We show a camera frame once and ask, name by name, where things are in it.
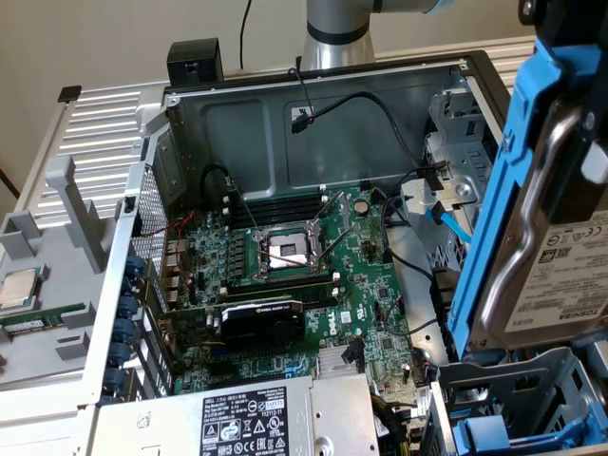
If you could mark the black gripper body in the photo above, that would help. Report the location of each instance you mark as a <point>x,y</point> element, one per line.
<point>570,24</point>

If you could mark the hard disk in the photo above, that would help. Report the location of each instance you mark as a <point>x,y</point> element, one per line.
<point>522,285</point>

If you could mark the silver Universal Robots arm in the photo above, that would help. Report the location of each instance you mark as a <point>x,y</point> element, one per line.
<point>332,52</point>

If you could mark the grey metal disk bay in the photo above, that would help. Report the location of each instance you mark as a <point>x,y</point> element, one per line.
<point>475,380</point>

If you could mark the blue plastic disk carrier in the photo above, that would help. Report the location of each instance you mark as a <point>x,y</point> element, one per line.
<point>484,430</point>

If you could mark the metal drive cage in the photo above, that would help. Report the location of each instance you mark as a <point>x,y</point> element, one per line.
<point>456,157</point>

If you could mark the black plastic guide block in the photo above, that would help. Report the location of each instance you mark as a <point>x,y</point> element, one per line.
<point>444,294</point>

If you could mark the round coin battery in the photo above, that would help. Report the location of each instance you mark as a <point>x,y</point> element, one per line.
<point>362,206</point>

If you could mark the metal socket cover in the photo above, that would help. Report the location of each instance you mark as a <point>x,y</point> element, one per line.
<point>344,209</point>

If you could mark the green motherboard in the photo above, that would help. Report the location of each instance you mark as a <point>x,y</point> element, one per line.
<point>361,294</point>

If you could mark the black RAM slot bank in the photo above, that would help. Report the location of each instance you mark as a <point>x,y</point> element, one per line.
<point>280,287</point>
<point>280,209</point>

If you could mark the CPU socket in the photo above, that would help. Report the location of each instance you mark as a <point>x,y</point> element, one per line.
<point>285,249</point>

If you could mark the silver finned heatsink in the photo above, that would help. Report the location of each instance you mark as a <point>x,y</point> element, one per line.
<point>330,361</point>

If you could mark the open grey PC case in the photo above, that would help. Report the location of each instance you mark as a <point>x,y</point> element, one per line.
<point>247,138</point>

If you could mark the black graphics card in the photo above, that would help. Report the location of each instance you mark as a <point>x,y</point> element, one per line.
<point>261,325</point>

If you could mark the black box clamp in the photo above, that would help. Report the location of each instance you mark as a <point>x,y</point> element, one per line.
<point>195,59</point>

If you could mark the dark blue slot latch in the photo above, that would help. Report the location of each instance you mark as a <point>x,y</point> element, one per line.
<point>135,264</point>
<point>128,307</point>
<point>115,381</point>
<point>119,355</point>
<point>125,330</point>

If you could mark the grey power supply unit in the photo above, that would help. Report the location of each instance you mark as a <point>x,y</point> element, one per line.
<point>190,418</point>

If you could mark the grey plastic parts rack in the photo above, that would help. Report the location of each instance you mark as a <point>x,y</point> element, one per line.
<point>71,285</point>

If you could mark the green RAM stick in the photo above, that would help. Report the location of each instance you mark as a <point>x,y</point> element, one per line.
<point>43,319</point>

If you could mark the silver CPU chip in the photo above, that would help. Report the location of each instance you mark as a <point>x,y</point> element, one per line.
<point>18,289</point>

